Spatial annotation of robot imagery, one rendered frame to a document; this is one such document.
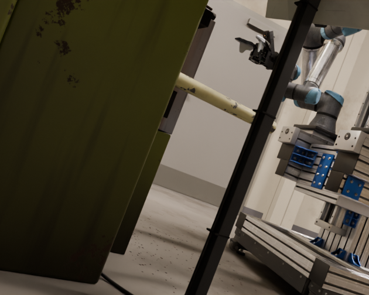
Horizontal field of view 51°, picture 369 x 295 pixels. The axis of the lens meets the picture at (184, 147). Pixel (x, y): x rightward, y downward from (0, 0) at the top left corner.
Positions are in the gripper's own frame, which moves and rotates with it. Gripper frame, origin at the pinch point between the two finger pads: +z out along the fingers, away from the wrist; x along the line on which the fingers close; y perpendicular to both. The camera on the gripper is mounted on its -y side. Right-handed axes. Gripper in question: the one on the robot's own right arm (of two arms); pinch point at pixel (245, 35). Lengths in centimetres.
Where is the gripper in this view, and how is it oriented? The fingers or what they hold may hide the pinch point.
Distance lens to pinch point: 177.7
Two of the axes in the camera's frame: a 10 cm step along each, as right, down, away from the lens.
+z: -7.9, -3.2, -5.2
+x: -4.9, -1.7, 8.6
